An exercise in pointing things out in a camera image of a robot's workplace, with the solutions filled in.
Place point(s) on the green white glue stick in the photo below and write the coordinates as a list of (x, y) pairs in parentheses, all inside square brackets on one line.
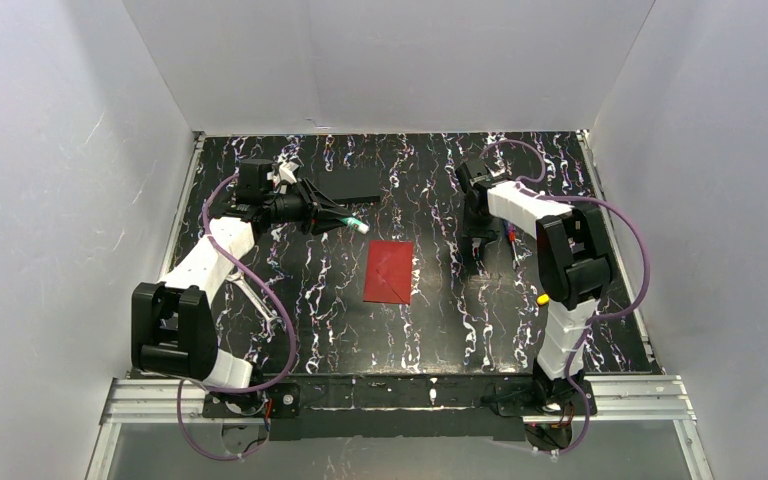
[(356, 224)]

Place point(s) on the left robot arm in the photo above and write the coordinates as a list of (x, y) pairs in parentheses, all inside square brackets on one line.
[(173, 330)]

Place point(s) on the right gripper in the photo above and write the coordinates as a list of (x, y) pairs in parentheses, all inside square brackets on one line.
[(477, 238)]

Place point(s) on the aluminium rail frame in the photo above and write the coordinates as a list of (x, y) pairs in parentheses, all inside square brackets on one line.
[(617, 398)]

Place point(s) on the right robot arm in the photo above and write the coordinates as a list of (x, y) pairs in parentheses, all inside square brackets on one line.
[(575, 262)]

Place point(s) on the black rectangular block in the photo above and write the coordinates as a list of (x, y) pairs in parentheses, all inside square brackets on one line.
[(349, 187)]

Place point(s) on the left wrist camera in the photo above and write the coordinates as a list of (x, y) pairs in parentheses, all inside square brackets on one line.
[(285, 174)]

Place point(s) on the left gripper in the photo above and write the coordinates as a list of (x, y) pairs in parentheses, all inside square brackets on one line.
[(313, 208)]

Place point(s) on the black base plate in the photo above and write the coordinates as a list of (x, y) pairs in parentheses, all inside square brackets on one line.
[(499, 406)]

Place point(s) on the silver wrench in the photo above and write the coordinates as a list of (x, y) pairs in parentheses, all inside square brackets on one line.
[(270, 318)]

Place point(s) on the blue red screwdriver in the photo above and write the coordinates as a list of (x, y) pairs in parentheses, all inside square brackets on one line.
[(511, 235)]

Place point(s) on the red envelope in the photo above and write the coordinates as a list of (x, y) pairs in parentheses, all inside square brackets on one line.
[(388, 277)]

